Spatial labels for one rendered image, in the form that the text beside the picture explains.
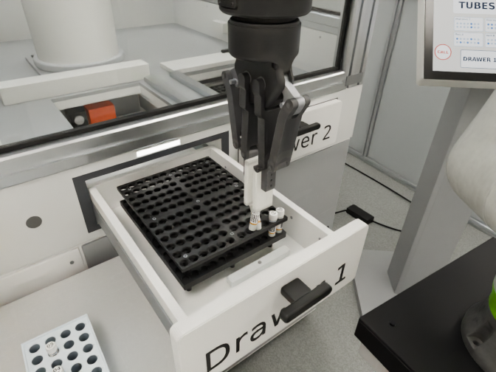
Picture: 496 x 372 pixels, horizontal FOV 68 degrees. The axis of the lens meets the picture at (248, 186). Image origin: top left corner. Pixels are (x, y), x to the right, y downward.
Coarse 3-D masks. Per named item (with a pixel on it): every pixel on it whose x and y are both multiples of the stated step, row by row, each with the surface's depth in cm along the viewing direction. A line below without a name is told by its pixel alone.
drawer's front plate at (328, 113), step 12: (312, 108) 81; (324, 108) 83; (336, 108) 86; (312, 120) 82; (324, 120) 85; (336, 120) 88; (312, 132) 84; (324, 132) 87; (336, 132) 90; (300, 144) 84; (324, 144) 89; (240, 156) 75
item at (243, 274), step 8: (280, 248) 56; (264, 256) 55; (272, 256) 55; (280, 256) 55; (256, 264) 53; (264, 264) 53; (272, 264) 55; (240, 272) 52; (248, 272) 52; (256, 272) 53; (232, 280) 51; (240, 280) 51
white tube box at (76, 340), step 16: (80, 320) 51; (48, 336) 49; (64, 336) 50; (80, 336) 49; (32, 352) 48; (64, 352) 47; (80, 352) 47; (96, 352) 47; (32, 368) 45; (48, 368) 45; (64, 368) 45; (80, 368) 47; (96, 368) 46
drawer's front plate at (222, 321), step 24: (336, 240) 46; (360, 240) 50; (288, 264) 43; (312, 264) 44; (336, 264) 49; (240, 288) 40; (264, 288) 40; (312, 288) 48; (336, 288) 53; (216, 312) 37; (240, 312) 39; (264, 312) 43; (192, 336) 36; (216, 336) 39; (240, 336) 42; (264, 336) 46; (192, 360) 38; (216, 360) 41
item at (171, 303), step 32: (192, 160) 71; (224, 160) 70; (96, 192) 59; (128, 224) 62; (288, 224) 59; (320, 224) 54; (128, 256) 51; (256, 256) 56; (288, 256) 56; (160, 288) 44; (192, 288) 51; (224, 288) 51; (160, 320) 46
